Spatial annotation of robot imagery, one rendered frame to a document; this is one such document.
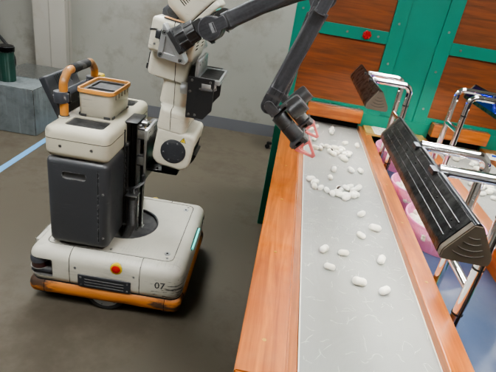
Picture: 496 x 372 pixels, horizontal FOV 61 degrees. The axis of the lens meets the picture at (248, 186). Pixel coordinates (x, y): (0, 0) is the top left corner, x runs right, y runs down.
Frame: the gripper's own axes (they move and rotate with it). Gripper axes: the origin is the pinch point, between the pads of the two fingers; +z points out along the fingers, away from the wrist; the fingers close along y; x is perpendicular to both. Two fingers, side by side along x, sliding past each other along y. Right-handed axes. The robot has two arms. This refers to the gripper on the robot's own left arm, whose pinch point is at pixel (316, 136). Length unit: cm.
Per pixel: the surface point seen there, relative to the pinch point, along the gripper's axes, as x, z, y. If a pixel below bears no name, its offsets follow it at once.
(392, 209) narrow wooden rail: -12, 25, -48
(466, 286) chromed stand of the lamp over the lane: -20, 24, -100
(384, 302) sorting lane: -2, 19, -97
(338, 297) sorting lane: 5, 10, -98
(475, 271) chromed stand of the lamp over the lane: -24, 21, -100
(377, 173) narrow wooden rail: -11.9, 24.5, -15.8
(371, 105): -26.9, -2.9, -25.7
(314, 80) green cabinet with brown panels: -9, -12, 54
